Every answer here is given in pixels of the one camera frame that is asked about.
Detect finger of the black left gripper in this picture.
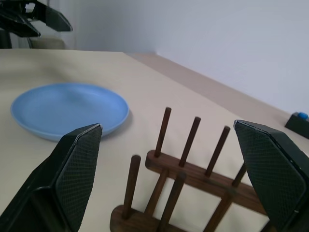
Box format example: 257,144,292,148
0,14,41,37
36,6,73,32

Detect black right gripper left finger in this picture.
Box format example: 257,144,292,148
0,123,103,232

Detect blue plate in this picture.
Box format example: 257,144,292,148
10,83,130,142

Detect black box with coloured buttons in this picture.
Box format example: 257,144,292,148
284,111,309,140

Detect dark wooden dish rack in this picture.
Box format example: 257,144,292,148
110,107,276,232

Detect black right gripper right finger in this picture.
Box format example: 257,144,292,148
233,119,309,232

